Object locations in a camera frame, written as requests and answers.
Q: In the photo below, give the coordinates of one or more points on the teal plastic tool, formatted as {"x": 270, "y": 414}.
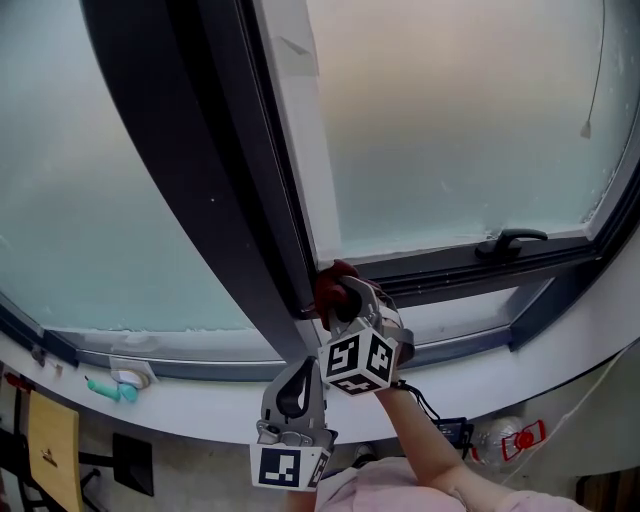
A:
{"x": 107, "y": 391}

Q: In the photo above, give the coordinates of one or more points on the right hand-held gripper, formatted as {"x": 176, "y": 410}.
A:
{"x": 345, "y": 360}

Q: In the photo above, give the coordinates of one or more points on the large fixed frosted window pane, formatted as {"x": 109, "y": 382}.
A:
{"x": 75, "y": 200}

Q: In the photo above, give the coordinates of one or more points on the small black display device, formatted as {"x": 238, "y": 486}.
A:
{"x": 452, "y": 431}

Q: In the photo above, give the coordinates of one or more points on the person's pink shirt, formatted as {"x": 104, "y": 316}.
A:
{"x": 390, "y": 487}

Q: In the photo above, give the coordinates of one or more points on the openable frosted window sash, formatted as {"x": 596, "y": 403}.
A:
{"x": 450, "y": 125}

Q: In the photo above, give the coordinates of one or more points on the white tape roll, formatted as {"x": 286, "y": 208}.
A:
{"x": 131, "y": 378}

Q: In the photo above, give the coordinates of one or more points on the person's left forearm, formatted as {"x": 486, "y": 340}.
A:
{"x": 300, "y": 502}

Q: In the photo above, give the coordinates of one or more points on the yellow chair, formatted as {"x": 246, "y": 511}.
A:
{"x": 52, "y": 445}

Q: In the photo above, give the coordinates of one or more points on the small dark window latch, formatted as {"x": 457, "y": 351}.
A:
{"x": 39, "y": 355}

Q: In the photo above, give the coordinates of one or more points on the clear plastic bottle red label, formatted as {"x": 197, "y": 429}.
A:
{"x": 510, "y": 440}

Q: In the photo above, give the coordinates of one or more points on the white partition panel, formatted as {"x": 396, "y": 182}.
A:
{"x": 600, "y": 440}

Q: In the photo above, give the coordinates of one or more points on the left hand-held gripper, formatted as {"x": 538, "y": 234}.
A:
{"x": 280, "y": 465}

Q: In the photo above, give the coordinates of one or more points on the person's right forearm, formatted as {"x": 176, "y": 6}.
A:
{"x": 425, "y": 440}

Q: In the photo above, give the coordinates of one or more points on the dark grey window frame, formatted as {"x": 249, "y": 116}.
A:
{"x": 175, "y": 200}

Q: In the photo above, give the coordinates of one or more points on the person's right shoe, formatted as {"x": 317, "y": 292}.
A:
{"x": 364, "y": 454}

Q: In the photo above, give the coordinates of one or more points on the red wiping cloth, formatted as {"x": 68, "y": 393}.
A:
{"x": 327, "y": 290}

